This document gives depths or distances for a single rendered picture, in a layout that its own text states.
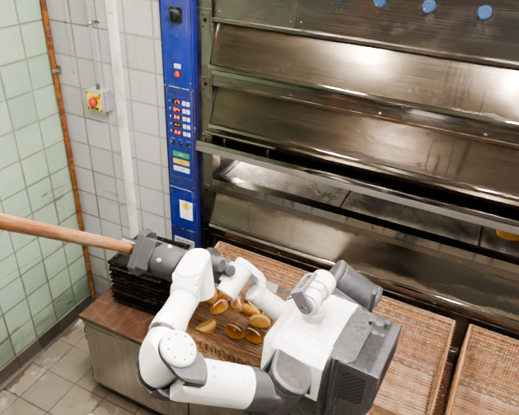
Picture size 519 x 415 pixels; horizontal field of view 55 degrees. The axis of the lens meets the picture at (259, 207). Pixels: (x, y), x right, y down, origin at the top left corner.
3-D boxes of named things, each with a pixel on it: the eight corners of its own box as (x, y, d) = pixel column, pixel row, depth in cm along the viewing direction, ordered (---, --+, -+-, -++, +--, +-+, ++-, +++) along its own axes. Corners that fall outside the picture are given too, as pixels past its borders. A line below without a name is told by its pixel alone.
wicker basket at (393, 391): (324, 319, 242) (331, 276, 228) (442, 364, 222) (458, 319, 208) (283, 394, 205) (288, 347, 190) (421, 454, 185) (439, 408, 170)
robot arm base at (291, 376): (254, 383, 124) (288, 416, 121) (227, 408, 113) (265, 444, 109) (284, 341, 119) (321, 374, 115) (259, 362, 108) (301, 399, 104)
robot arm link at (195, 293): (193, 273, 127) (172, 310, 116) (189, 245, 122) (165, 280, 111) (217, 277, 125) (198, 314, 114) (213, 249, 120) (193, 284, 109)
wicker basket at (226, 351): (218, 281, 263) (218, 238, 248) (317, 319, 242) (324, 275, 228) (162, 341, 226) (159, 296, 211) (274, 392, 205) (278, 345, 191)
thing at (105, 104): (97, 104, 244) (95, 85, 239) (114, 109, 241) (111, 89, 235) (86, 109, 238) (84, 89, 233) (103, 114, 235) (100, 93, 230)
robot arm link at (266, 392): (225, 392, 114) (273, 398, 120) (233, 426, 107) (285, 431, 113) (249, 356, 110) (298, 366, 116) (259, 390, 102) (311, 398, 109)
